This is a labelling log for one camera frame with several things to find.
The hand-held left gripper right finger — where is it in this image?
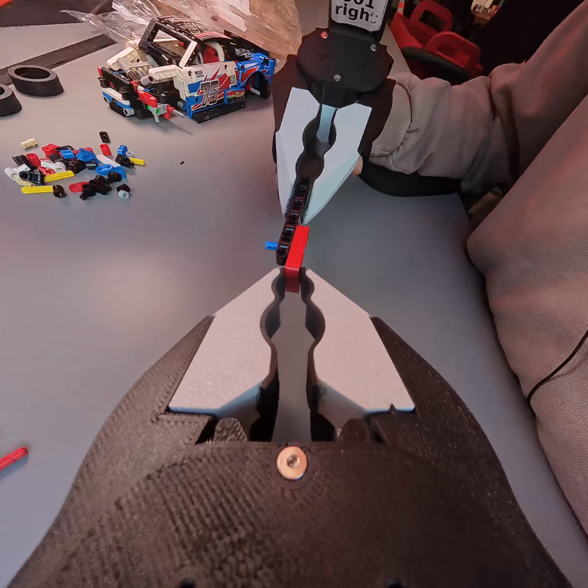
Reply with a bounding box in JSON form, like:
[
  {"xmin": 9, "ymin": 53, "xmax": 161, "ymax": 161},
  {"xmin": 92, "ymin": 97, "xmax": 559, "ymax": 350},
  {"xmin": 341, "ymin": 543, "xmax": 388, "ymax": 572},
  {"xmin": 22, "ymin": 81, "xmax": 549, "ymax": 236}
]
[{"xmin": 301, "ymin": 269, "xmax": 415, "ymax": 441}]

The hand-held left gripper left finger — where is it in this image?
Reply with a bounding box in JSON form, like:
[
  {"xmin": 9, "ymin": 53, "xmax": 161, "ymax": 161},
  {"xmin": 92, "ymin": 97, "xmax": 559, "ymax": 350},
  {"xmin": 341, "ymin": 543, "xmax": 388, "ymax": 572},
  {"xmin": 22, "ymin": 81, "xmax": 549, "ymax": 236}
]
[{"xmin": 169, "ymin": 268, "xmax": 282, "ymax": 441}]

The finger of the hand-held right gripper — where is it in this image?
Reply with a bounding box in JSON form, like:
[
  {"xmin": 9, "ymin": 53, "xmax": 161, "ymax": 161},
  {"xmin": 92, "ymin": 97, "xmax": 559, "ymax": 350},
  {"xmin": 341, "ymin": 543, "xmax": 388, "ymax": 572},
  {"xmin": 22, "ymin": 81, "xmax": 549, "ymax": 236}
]
[
  {"xmin": 304, "ymin": 103, "xmax": 373, "ymax": 224},
  {"xmin": 274, "ymin": 86, "xmax": 323, "ymax": 217}
]

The long black lego beam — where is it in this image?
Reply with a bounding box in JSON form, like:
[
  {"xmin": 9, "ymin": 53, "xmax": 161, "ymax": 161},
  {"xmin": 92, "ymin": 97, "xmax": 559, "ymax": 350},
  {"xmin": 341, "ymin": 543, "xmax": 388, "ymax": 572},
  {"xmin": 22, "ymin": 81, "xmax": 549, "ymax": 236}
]
[{"xmin": 275, "ymin": 178, "xmax": 312, "ymax": 268}]

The red angled lego beam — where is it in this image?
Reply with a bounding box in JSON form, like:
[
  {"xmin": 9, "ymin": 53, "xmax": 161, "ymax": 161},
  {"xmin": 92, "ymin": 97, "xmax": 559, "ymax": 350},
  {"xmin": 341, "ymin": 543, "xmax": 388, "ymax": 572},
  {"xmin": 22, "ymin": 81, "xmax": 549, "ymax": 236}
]
[{"xmin": 283, "ymin": 224, "xmax": 311, "ymax": 294}]

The partly built lego car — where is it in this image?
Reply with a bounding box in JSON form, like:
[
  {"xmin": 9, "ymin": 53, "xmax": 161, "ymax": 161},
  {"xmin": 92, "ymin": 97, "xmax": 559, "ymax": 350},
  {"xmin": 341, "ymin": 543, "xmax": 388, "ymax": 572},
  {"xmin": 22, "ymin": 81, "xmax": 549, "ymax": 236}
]
[{"xmin": 97, "ymin": 16, "xmax": 277, "ymax": 124}]

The pile of mixed lego pieces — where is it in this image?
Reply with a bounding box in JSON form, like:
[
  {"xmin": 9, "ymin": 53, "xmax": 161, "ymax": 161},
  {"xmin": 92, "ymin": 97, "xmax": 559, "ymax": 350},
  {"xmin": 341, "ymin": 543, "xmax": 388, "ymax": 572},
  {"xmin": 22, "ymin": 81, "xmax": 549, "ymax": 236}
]
[{"xmin": 4, "ymin": 130, "xmax": 146, "ymax": 202}]

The pile of blue lego pins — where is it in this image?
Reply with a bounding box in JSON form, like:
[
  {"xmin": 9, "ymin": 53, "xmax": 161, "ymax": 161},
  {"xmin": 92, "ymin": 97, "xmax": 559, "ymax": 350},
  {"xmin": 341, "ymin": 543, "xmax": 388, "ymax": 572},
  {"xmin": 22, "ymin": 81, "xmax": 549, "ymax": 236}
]
[{"xmin": 0, "ymin": 446, "xmax": 29, "ymax": 473}]

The black round pad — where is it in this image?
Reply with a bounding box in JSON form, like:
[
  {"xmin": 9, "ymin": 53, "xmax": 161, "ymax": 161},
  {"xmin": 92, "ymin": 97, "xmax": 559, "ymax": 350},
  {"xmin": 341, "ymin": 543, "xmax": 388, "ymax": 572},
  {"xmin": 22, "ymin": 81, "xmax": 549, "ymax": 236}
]
[{"xmin": 362, "ymin": 162, "xmax": 466, "ymax": 198}]

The red plastic chair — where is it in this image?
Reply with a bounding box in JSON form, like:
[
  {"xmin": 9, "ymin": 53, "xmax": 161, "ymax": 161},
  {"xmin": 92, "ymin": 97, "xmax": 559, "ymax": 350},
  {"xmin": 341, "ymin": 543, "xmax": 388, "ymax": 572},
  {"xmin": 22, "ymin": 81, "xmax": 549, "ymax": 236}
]
[{"xmin": 390, "ymin": 0, "xmax": 484, "ymax": 80}]

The heap of clear plastic bags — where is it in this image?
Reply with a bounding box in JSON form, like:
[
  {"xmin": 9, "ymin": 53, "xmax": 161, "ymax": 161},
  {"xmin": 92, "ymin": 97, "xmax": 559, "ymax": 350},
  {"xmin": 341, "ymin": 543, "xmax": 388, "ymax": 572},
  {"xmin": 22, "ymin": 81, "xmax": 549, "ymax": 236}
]
[{"xmin": 60, "ymin": 0, "xmax": 304, "ymax": 61}]

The black rubber tyre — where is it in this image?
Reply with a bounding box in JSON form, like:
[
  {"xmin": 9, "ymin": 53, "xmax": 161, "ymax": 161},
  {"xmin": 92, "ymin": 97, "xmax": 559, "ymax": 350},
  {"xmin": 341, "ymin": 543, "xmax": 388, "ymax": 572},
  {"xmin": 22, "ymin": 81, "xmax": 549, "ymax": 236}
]
[
  {"xmin": 8, "ymin": 65, "xmax": 64, "ymax": 97},
  {"xmin": 0, "ymin": 83, "xmax": 23, "ymax": 117}
]

